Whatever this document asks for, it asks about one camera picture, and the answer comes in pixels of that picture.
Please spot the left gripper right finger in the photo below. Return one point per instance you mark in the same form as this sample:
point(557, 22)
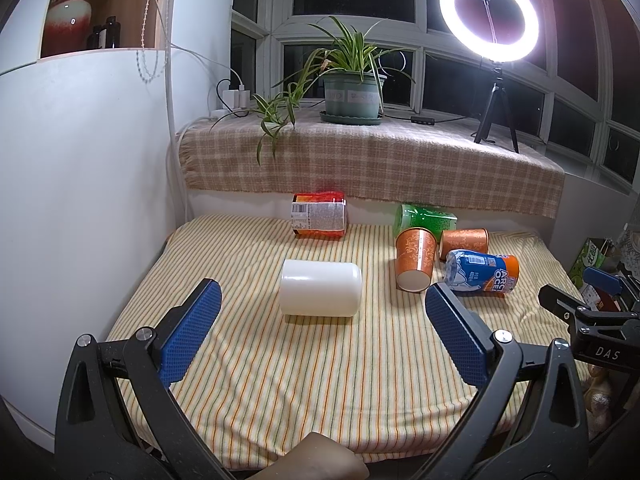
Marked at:
point(527, 419)

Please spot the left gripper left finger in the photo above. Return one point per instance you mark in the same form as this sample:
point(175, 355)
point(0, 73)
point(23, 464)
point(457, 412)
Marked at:
point(117, 418)

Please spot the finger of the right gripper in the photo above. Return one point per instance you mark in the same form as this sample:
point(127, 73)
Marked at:
point(565, 307)
point(608, 283)

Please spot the white plastic cup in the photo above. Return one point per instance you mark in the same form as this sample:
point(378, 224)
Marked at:
point(323, 289)

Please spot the blue orange drink cup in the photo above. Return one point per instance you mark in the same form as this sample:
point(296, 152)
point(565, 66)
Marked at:
point(468, 271)

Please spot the orange paper cup rear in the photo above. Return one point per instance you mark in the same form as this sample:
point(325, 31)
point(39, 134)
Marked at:
point(476, 240)

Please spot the orange paper cup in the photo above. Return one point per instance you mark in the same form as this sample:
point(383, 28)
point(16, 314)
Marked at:
point(476, 240)
point(415, 254)

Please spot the green plastic cup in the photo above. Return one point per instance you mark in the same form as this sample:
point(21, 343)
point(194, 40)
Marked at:
point(434, 220)

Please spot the orange paper cup front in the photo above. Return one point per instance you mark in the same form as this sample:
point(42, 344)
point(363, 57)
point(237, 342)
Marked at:
point(415, 254)

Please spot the green cardboard box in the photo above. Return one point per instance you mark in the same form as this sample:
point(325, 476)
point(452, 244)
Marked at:
point(598, 253)

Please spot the striped yellow table cloth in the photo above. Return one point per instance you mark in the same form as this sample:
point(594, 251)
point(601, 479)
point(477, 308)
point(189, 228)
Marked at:
point(380, 383)

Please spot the brown plaid sill cloth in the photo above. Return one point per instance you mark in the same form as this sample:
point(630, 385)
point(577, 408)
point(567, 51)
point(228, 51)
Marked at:
point(395, 161)

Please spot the beige rounded object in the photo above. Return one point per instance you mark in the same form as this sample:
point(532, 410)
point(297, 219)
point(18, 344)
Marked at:
point(316, 457)

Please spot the white cabinet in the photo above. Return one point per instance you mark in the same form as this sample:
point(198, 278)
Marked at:
point(89, 187)

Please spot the potted spider plant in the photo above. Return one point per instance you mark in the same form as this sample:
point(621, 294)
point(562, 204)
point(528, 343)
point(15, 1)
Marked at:
point(348, 64)

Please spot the white power strip chargers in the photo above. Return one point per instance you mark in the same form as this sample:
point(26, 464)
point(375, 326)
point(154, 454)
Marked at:
point(232, 103)

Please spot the dark bottle on shelf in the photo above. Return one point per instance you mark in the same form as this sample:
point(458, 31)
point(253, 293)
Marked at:
point(106, 36)

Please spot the red white ceramic vase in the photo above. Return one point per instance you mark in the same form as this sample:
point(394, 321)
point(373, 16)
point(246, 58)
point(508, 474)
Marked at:
point(66, 27)

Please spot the ring light on tripod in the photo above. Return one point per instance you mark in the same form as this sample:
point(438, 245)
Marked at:
point(496, 53)

